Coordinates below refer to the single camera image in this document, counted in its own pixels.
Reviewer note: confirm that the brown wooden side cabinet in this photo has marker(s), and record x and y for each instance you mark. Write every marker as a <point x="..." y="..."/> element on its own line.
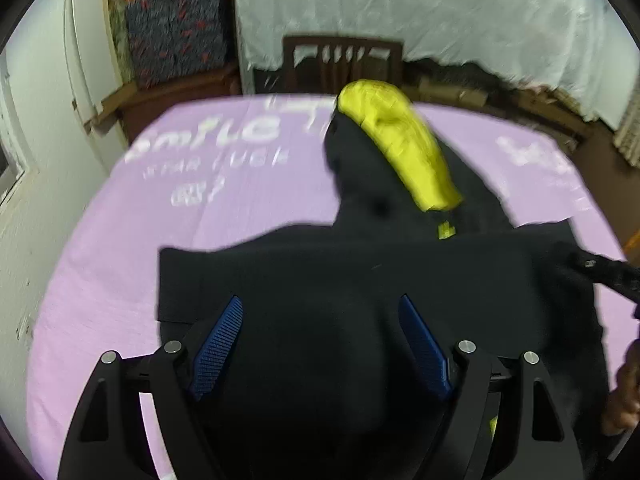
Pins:
<point x="136" y="108"/>

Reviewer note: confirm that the purple printed bed sheet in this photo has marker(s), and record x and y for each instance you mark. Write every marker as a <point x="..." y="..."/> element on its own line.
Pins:
<point x="210" y="174"/>

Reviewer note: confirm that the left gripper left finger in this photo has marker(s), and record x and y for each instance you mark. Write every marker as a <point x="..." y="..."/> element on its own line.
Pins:
<point x="109" y="436"/>

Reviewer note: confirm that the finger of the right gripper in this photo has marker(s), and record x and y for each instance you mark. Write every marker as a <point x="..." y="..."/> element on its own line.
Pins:
<point x="617" y="275"/>

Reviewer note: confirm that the white lace cover cloth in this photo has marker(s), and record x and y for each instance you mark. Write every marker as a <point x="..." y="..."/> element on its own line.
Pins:
<point x="553" y="43"/>

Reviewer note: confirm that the patterned fabric storage box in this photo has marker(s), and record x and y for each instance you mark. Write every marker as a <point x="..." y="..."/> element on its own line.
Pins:
<point x="169" y="39"/>

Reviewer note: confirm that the beige patterned curtain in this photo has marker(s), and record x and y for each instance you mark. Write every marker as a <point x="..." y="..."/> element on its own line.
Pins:
<point x="627" y="137"/>

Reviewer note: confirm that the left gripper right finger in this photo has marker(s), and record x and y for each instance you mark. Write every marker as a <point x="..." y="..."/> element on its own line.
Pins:
<point x="501" y="417"/>

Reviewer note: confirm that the black hooded jacket yellow lining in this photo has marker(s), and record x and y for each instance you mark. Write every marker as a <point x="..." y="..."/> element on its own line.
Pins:
<point x="321" y="382"/>

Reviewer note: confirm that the dark wooden chair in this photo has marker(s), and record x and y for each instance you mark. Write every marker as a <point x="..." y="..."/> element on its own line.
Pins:
<point x="338" y="61"/>

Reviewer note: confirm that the person's right hand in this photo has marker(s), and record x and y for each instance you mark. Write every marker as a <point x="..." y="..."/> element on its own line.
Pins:
<point x="622" y="411"/>

